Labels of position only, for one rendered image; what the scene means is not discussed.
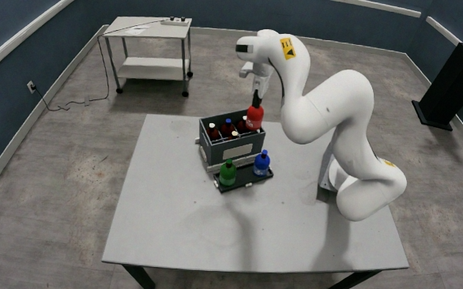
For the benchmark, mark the blue plastic bottle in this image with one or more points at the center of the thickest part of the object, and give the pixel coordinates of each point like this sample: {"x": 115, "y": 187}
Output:
{"x": 261, "y": 164}

